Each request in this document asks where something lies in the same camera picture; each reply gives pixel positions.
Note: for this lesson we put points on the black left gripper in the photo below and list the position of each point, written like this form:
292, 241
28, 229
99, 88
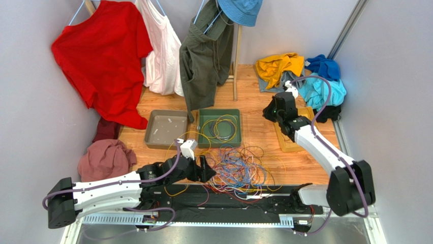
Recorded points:
196, 170

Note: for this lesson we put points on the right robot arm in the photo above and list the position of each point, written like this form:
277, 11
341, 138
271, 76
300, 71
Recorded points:
351, 185

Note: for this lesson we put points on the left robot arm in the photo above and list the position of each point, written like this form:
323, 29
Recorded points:
67, 201

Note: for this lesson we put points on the green metal tray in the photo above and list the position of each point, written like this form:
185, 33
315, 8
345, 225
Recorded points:
219, 127

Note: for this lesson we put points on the tan metal tray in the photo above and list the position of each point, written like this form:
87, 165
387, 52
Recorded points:
164, 126

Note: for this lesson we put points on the yellow plastic tray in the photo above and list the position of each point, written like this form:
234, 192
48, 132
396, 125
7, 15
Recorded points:
286, 144

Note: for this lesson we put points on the dusty pink crumpled cloth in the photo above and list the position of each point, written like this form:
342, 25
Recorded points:
106, 159

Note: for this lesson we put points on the maroon cloth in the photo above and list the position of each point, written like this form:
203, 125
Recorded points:
106, 130

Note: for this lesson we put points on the white pink hanging garment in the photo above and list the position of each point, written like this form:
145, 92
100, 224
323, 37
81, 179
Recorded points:
162, 68

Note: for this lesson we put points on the olive green hanging garment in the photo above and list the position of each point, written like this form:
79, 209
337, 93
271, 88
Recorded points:
205, 57

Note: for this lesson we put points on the yellow crumpled cloth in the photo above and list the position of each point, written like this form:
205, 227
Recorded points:
271, 68

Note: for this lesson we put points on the cyan crumpled cloth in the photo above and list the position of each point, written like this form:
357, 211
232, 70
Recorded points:
315, 92

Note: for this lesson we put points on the wooden clothes rack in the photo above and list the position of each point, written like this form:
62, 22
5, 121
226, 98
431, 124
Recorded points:
233, 72

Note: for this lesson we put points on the black crumpled cloth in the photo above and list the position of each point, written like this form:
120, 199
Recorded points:
329, 112

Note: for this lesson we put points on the red t-shirt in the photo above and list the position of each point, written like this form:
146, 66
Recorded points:
102, 60

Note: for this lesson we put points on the dark blue crumpled cloth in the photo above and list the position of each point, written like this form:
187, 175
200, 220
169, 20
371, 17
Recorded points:
324, 67

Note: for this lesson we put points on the blue bucket hat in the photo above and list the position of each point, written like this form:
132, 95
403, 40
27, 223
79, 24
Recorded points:
242, 12

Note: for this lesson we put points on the aluminium corner profile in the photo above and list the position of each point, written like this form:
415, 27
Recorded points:
348, 26

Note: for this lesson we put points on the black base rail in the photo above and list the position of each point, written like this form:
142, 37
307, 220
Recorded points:
199, 205

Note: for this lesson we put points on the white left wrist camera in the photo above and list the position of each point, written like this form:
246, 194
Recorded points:
187, 147

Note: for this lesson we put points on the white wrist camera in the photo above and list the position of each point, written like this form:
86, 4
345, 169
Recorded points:
187, 147
288, 87

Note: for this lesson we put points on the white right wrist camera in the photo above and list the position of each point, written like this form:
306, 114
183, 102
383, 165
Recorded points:
288, 87

